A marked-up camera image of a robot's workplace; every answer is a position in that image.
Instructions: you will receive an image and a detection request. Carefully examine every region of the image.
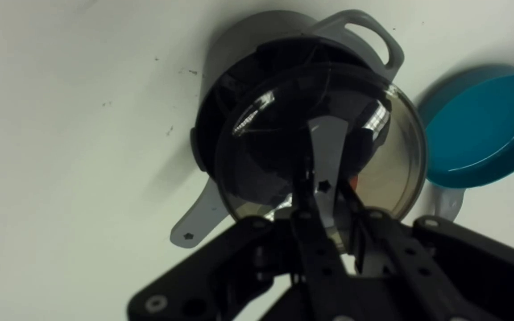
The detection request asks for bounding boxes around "black toy pot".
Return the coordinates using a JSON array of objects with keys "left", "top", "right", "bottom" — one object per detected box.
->
[{"left": 170, "top": 9, "right": 405, "bottom": 248}]

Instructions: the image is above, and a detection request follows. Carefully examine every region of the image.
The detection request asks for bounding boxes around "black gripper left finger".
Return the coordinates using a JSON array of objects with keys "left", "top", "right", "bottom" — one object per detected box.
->
[{"left": 291, "top": 127, "right": 354, "bottom": 321}]

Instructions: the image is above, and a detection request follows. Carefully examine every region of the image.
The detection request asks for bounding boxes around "teal plate near pot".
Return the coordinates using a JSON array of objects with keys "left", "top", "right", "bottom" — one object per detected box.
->
[{"left": 418, "top": 65, "right": 514, "bottom": 190}]

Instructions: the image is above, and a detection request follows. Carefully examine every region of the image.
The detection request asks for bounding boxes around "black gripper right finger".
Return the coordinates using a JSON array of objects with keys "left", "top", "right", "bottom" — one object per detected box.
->
[{"left": 339, "top": 181, "right": 466, "bottom": 321}]

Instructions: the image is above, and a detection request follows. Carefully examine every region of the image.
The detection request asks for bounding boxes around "grey transparent pot lid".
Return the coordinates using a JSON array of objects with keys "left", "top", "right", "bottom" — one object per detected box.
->
[{"left": 214, "top": 65, "right": 427, "bottom": 220}]

